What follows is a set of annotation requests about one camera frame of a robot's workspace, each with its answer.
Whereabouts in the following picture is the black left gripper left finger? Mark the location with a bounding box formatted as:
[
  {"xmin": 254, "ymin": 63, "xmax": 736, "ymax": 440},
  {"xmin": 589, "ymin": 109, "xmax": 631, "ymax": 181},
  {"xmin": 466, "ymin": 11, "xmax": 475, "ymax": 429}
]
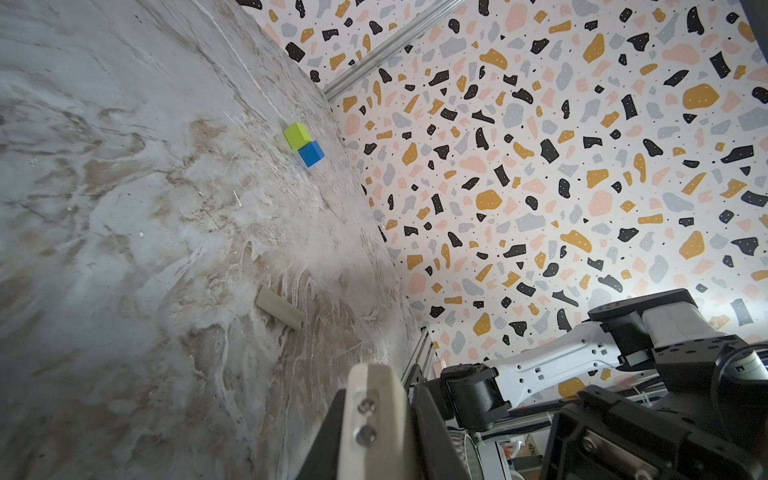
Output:
[{"xmin": 296, "ymin": 389, "xmax": 346, "ymax": 480}]

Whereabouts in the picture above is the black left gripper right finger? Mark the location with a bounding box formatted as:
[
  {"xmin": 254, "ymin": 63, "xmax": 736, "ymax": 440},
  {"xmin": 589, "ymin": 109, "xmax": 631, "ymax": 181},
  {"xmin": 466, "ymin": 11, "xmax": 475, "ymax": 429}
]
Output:
[{"xmin": 411, "ymin": 385, "xmax": 469, "ymax": 480}]

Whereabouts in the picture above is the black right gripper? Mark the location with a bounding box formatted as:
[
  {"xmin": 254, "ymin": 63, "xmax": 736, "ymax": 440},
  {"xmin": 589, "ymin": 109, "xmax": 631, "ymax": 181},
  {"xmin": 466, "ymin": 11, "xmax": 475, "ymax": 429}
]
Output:
[{"xmin": 540, "ymin": 335, "xmax": 767, "ymax": 479}]

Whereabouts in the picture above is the white remote control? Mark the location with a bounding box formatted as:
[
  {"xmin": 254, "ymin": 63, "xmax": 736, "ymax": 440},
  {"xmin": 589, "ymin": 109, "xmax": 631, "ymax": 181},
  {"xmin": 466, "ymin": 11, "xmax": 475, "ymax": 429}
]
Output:
[{"xmin": 336, "ymin": 363, "xmax": 420, "ymax": 480}]

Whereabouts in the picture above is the beige battery compartment cover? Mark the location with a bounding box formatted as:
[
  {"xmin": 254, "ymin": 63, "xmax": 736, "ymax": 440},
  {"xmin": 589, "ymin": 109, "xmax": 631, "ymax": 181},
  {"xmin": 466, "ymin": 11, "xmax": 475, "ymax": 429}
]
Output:
[{"xmin": 255, "ymin": 287, "xmax": 305, "ymax": 331}]

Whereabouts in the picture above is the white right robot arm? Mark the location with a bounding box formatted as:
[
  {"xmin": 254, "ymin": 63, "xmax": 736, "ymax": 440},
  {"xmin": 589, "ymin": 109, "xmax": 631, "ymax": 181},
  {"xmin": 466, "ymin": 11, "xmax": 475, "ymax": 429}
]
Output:
[{"xmin": 428, "ymin": 289, "xmax": 767, "ymax": 479}]

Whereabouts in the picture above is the blue cube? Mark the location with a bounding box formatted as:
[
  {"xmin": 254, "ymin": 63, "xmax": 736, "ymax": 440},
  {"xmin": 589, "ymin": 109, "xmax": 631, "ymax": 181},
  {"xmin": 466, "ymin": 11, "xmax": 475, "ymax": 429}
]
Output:
[{"xmin": 299, "ymin": 141, "xmax": 325, "ymax": 168}]

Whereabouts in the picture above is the green cube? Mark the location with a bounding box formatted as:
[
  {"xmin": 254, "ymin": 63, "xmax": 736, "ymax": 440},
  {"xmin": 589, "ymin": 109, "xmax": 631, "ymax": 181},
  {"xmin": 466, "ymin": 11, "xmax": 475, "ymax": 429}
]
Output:
[{"xmin": 283, "ymin": 122, "xmax": 312, "ymax": 151}]

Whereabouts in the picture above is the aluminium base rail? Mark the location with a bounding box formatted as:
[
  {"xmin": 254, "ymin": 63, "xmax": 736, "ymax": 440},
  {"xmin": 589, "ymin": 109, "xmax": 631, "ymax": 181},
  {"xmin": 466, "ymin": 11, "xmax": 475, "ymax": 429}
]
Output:
[{"xmin": 402, "ymin": 327, "xmax": 443, "ymax": 390}]

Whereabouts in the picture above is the aluminium corner post right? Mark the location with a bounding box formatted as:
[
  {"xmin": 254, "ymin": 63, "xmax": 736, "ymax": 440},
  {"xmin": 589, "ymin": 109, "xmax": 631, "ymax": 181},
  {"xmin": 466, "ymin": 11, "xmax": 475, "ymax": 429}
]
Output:
[{"xmin": 323, "ymin": 0, "xmax": 465, "ymax": 102}]

